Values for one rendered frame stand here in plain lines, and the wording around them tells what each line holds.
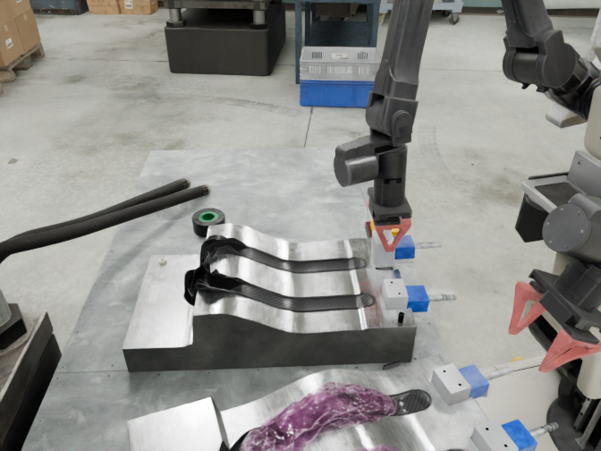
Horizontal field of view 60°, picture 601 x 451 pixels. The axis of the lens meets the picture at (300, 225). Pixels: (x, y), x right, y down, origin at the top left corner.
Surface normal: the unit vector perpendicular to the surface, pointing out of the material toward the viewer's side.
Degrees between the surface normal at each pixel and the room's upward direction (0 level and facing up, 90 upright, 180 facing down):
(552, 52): 79
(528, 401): 0
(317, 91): 91
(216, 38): 90
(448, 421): 0
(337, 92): 91
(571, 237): 64
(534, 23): 71
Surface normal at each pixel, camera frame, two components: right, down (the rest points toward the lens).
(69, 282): 0.00, -0.83
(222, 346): 0.04, 0.56
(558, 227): -0.87, -0.25
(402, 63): 0.34, 0.22
